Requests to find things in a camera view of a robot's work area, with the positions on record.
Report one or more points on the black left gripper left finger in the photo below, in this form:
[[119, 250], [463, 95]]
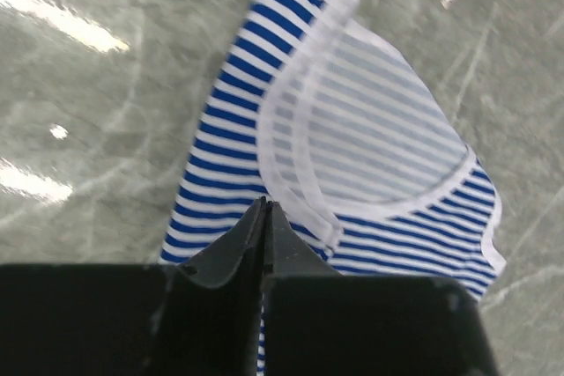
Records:
[[200, 317]]

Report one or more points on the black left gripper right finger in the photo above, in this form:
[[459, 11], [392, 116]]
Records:
[[318, 322]]

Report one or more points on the blue white striped tank top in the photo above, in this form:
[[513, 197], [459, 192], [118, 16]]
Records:
[[312, 111]]

